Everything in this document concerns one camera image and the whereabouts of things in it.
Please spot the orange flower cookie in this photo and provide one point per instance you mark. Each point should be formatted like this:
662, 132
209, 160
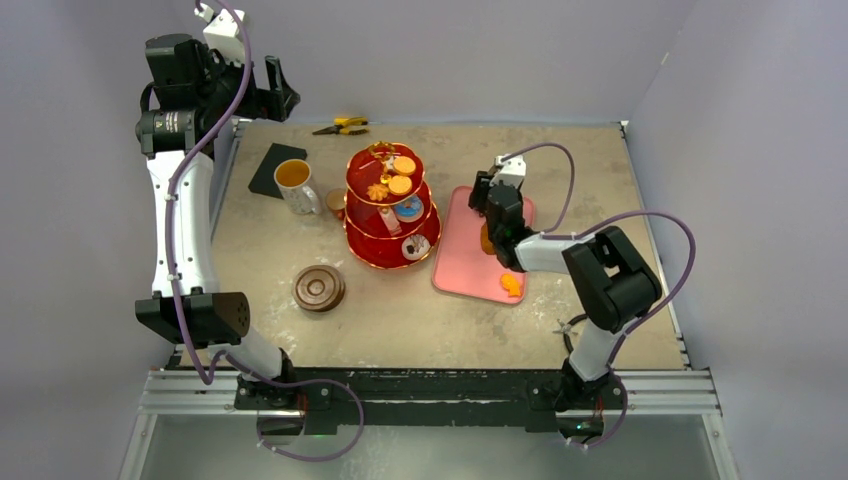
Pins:
378, 192

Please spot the red three-tier cake stand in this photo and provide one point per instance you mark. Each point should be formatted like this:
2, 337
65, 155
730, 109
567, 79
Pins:
366, 236

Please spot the pink serving tray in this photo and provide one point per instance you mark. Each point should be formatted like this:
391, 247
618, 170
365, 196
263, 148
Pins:
460, 266

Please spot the brown croissant pastry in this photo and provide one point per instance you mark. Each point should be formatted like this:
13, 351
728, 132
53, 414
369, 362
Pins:
486, 244

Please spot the orange fish cookie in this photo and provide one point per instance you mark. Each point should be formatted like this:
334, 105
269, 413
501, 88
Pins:
511, 285

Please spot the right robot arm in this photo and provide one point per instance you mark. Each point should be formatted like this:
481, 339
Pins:
613, 283

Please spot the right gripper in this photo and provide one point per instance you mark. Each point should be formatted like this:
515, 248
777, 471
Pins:
490, 206

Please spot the pink cake slice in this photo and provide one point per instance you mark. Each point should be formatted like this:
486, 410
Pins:
390, 221

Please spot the black base frame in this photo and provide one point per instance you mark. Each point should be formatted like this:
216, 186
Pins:
535, 400

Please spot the black handled pliers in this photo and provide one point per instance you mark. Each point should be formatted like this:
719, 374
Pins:
566, 330

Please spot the black square mat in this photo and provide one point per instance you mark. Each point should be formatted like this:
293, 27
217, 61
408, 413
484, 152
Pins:
263, 181

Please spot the round orange cookie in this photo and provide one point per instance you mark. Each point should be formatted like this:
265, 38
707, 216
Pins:
399, 185

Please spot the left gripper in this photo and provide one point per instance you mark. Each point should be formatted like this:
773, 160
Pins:
273, 103

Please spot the small brown cup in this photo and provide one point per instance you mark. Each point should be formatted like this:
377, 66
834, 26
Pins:
335, 201

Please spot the yellow black pliers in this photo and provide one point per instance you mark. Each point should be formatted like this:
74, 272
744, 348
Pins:
348, 126

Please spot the round cracker cookie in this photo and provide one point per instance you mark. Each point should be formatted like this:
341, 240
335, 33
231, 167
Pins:
403, 166

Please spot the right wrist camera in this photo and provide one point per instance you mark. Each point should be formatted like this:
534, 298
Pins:
509, 170

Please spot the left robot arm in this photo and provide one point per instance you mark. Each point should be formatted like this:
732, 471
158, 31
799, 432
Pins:
196, 87

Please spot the blue frosted donut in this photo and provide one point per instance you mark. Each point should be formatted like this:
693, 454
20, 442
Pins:
410, 210

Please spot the white mug with tea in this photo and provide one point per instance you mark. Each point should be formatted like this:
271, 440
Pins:
296, 185

